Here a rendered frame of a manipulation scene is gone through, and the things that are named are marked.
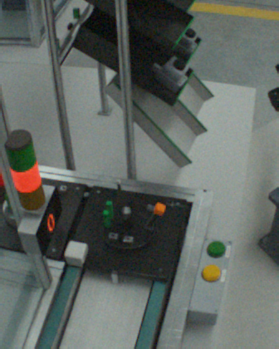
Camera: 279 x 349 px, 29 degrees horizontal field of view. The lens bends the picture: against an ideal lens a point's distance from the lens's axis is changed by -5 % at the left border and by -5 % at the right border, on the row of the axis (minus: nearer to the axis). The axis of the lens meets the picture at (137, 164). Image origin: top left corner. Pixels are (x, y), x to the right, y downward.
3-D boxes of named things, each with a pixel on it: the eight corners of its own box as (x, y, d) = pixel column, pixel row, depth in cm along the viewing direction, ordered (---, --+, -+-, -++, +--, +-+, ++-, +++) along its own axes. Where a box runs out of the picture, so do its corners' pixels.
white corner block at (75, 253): (90, 253, 131) (87, 243, 128) (85, 268, 128) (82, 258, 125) (70, 249, 132) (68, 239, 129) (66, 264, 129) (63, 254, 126)
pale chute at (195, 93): (203, 101, 162) (214, 95, 159) (189, 130, 154) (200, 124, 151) (138, 31, 154) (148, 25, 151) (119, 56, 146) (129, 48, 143)
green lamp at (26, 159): (41, 154, 96) (36, 133, 92) (31, 174, 93) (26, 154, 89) (15, 150, 97) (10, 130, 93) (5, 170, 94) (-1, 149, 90)
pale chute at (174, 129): (196, 135, 152) (208, 130, 149) (179, 169, 144) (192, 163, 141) (124, 61, 144) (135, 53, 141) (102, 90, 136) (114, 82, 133)
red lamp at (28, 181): (45, 174, 100) (41, 154, 96) (36, 194, 96) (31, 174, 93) (20, 169, 100) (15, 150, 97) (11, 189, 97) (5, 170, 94)
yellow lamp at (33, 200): (49, 193, 103) (45, 174, 100) (41, 213, 100) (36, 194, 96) (25, 188, 104) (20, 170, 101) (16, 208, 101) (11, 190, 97)
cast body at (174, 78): (183, 85, 135) (195, 66, 130) (175, 94, 132) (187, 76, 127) (155, 64, 135) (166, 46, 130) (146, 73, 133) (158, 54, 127)
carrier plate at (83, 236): (187, 203, 141) (187, 199, 139) (167, 282, 124) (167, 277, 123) (93, 189, 145) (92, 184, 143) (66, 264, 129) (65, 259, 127)
